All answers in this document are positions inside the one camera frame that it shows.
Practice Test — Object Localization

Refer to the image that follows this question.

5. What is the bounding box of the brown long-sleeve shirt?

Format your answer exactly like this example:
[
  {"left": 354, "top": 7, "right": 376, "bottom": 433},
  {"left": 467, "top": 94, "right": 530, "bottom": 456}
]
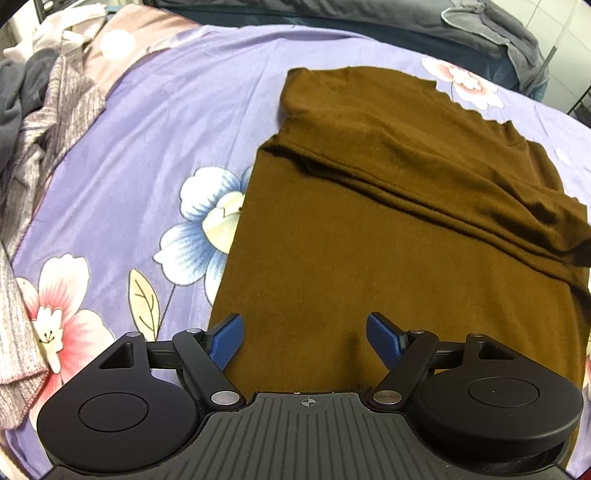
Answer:
[{"left": 211, "top": 67, "right": 590, "bottom": 395}]

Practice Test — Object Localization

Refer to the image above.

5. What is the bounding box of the grey striped cloth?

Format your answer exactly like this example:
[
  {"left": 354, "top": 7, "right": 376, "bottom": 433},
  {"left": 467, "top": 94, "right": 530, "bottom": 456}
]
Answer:
[{"left": 1, "top": 55, "right": 105, "bottom": 430}]

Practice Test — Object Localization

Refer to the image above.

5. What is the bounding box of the dark grey fleece garment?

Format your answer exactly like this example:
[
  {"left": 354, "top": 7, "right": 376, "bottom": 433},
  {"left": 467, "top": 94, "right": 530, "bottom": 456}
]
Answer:
[{"left": 0, "top": 48, "right": 58, "bottom": 171}]

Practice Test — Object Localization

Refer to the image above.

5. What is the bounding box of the dark grey pillow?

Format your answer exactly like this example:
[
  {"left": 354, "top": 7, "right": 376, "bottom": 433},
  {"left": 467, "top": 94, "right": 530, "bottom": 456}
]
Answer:
[{"left": 145, "top": 1, "right": 519, "bottom": 91}]

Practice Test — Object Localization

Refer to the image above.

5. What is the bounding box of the grey garment on pillow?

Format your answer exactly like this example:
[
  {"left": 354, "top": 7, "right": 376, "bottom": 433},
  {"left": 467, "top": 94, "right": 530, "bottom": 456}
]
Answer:
[{"left": 441, "top": 1, "right": 549, "bottom": 102}]

